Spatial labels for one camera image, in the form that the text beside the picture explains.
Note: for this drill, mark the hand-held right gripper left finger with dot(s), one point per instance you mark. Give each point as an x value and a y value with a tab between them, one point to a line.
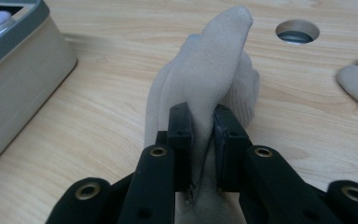
181	137

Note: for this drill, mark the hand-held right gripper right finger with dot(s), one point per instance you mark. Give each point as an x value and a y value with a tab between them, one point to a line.
230	140

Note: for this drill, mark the beige sock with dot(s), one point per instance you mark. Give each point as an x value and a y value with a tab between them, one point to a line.
205	68

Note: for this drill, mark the beige box with grey rim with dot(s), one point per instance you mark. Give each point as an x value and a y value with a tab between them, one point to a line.
21	84

